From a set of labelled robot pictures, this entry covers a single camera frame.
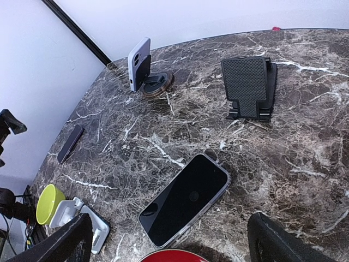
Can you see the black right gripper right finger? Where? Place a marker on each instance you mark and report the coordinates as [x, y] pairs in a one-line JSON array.
[[270, 242]]

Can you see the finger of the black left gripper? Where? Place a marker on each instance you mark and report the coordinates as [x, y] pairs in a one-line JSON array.
[[12, 123]]

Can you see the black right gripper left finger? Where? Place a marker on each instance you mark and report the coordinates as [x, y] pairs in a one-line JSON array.
[[72, 242]]

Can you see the purple phone dark screen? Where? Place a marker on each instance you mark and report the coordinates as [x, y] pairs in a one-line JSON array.
[[70, 143]]

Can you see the phone in clear case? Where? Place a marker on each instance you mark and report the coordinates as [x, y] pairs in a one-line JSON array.
[[184, 200]]

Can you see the lavender phone on stand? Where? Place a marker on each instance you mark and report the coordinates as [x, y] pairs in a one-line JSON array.
[[139, 60]]

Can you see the black folding phone stand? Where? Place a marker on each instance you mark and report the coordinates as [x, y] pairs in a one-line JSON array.
[[250, 84]]

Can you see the lime green bowl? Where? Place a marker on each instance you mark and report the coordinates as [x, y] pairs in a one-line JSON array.
[[47, 204]]

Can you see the red floral plate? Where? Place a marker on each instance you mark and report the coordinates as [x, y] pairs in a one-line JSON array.
[[173, 255]]

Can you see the black left frame post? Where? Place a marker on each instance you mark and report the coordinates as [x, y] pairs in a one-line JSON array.
[[77, 31]]

